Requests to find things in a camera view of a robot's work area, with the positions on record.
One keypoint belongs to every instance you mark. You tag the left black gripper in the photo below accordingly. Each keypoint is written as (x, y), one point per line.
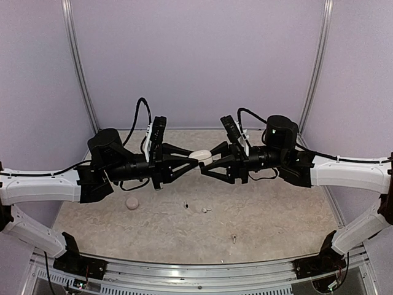
(163, 169)

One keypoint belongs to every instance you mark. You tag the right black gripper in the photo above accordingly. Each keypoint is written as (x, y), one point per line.
(237, 162)

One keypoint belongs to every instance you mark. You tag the white earbud charging case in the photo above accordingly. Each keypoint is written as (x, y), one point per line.
(203, 156)

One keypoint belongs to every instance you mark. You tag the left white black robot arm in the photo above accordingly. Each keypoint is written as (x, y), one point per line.
(90, 181)

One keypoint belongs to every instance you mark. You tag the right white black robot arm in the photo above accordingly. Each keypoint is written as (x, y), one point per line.
(302, 167)

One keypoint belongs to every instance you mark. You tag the pink round case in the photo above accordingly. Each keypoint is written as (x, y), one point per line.
(132, 203)

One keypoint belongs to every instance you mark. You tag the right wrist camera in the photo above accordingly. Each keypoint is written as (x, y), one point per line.
(234, 134)

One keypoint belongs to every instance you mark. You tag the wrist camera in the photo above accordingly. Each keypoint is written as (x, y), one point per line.
(156, 130)
(234, 134)

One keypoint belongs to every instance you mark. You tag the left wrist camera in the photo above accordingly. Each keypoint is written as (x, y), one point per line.
(156, 130)

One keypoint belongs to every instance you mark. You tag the front aluminium rail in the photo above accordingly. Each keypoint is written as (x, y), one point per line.
(134, 277)

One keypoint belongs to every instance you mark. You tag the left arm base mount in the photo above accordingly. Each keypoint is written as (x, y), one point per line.
(73, 262)

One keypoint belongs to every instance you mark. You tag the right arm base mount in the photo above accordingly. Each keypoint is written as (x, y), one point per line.
(319, 264)

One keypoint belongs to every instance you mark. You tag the right aluminium post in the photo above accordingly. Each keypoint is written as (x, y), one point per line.
(320, 27)

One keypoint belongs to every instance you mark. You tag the aluminium post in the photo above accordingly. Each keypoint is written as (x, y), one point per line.
(77, 62)
(320, 27)

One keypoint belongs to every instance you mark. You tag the left aluminium post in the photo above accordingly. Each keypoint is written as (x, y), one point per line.
(77, 62)

